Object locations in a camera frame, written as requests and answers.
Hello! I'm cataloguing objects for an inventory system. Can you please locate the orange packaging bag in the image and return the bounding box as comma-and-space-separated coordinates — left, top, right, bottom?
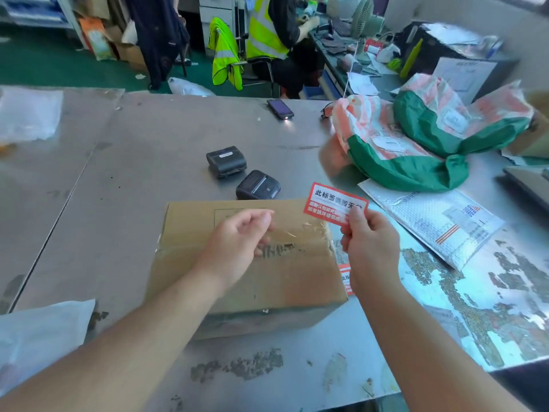
79, 18, 114, 62

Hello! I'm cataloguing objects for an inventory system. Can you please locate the green and orange mailer bag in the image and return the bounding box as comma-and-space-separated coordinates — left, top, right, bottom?
326, 95, 470, 193
393, 73, 535, 157

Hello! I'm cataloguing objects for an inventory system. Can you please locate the black portable label printer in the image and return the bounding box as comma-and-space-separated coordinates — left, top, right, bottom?
235, 170, 282, 201
206, 146, 248, 179

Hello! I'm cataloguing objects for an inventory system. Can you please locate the metal chair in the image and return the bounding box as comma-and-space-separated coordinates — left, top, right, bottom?
234, 21, 281, 98

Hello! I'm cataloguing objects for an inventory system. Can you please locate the white plastic bag on floor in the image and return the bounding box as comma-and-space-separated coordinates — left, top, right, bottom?
168, 77, 216, 97

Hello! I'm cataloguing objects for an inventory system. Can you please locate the person's right forearm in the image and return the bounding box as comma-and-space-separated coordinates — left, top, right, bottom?
356, 280, 530, 412

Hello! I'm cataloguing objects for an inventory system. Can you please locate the black box with papers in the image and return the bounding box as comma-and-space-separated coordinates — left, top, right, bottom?
395, 21, 520, 97

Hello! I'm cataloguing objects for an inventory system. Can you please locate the red warning sticker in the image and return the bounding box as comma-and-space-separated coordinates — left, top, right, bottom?
304, 182, 369, 228

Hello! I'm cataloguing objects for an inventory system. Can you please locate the person's left forearm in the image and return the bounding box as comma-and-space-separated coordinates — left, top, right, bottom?
0, 265, 226, 412

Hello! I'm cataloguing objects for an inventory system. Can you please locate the grey office desk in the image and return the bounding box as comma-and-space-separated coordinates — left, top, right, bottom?
308, 25, 404, 101

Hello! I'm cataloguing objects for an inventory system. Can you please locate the person's left hand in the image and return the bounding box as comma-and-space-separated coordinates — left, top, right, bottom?
198, 209, 275, 289

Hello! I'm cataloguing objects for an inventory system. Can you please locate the clear plastic bag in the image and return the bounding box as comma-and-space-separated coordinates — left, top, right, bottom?
0, 86, 64, 145

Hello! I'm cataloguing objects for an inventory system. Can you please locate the black smartphone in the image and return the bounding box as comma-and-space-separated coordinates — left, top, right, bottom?
266, 98, 295, 121

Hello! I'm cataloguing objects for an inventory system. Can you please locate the red sticker sheet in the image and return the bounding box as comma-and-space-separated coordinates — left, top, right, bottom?
338, 264, 354, 296

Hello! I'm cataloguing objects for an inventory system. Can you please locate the green desk fan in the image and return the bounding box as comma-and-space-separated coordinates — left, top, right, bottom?
351, 0, 386, 40

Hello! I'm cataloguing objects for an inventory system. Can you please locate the yellow safety vest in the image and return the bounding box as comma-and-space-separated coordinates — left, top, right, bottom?
208, 17, 244, 91

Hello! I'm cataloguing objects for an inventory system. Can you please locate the dark hanging jacket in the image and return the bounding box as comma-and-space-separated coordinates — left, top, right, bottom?
124, 0, 190, 90

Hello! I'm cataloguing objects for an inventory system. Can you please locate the white bubble mailer envelope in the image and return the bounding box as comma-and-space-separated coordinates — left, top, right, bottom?
358, 178, 506, 272

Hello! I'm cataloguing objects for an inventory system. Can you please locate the white paper sheet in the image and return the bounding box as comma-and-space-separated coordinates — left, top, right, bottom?
432, 57, 498, 105

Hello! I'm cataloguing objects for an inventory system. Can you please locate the person's right hand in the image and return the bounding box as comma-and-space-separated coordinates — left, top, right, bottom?
340, 207, 402, 299

